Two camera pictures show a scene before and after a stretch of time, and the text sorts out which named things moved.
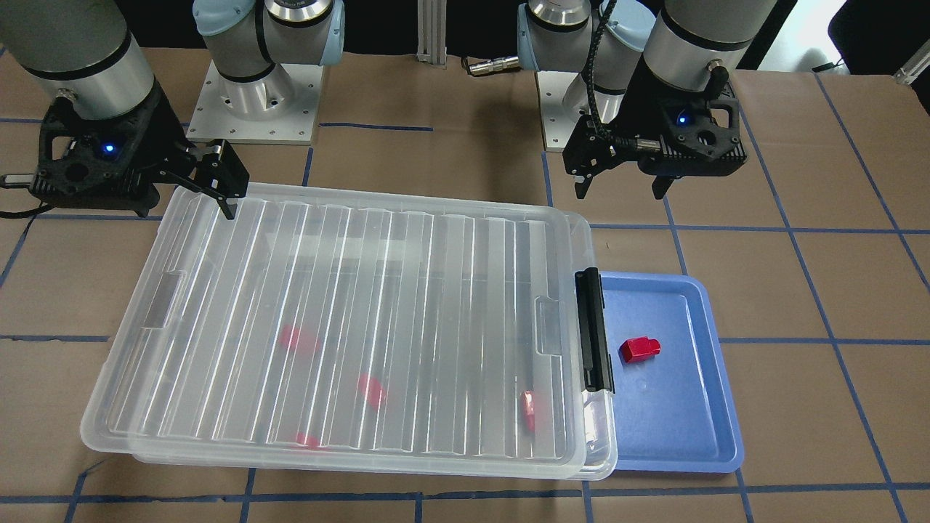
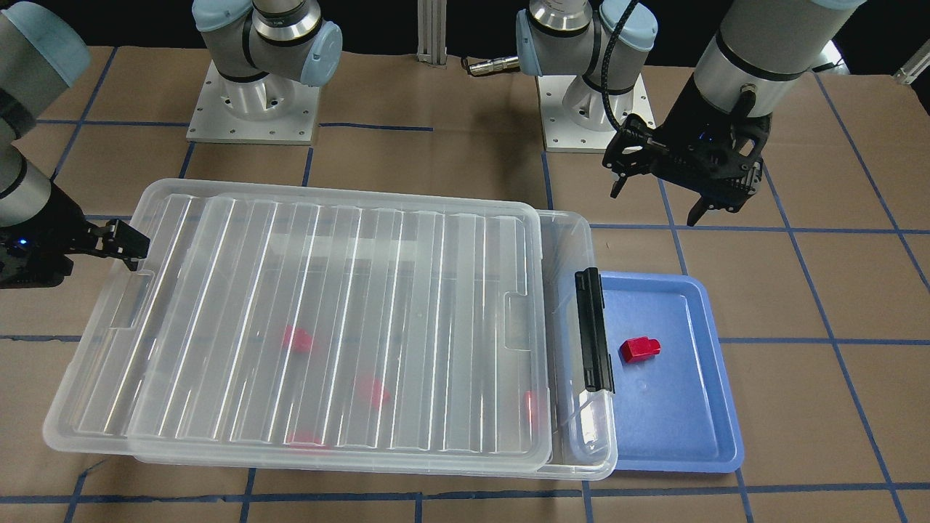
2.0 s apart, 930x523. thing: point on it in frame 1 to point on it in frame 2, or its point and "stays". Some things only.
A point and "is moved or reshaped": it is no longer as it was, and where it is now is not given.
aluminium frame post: x=431 y=32 stays
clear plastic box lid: x=271 y=323 is moved or reshaped
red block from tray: x=639 y=348 stays
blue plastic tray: x=674 y=410 stays
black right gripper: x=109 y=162 to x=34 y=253
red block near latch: x=530 y=406 stays
